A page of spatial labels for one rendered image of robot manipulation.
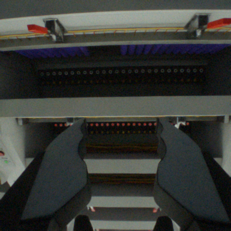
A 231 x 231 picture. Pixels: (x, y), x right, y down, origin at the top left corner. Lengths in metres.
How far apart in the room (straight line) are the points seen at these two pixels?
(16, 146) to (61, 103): 0.21
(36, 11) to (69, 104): 0.18
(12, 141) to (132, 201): 0.45
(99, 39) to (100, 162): 0.33
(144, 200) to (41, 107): 0.47
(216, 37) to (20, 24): 0.39
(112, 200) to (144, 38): 0.53
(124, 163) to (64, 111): 0.23
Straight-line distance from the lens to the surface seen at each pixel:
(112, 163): 0.41
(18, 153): 0.48
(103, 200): 0.58
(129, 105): 0.30
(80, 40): 0.32
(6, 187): 0.84
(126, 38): 0.31
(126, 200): 0.58
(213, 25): 0.27
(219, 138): 0.51
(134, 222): 0.75
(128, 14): 0.28
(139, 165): 0.42
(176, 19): 0.31
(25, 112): 0.38
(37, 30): 0.24
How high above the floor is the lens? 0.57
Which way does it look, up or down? 28 degrees up
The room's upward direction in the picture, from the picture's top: 178 degrees clockwise
